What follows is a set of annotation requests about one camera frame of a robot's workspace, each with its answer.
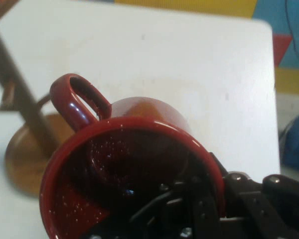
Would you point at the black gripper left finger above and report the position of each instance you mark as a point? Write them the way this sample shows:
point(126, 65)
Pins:
point(189, 209)

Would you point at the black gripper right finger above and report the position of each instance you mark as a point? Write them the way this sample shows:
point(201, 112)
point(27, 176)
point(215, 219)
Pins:
point(264, 206)

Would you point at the dark red enamel mug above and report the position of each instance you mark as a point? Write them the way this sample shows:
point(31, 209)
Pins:
point(129, 174)

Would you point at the dark blue foam brick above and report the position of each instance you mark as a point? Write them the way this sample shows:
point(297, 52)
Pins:
point(297, 142)

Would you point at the small yellow foam block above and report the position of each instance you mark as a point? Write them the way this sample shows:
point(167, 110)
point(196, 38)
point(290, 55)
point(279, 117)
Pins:
point(291, 81)

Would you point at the small red foam block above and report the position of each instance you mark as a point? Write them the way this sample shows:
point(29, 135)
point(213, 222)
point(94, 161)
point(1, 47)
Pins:
point(280, 47)

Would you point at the brown wooden mug tree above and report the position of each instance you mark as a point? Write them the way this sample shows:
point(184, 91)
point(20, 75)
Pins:
point(27, 129)

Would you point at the light blue foam block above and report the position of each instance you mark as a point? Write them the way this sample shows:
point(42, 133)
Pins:
point(279, 20)

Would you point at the long yellow foam block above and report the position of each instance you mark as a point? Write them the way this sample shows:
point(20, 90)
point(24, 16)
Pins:
point(189, 7)

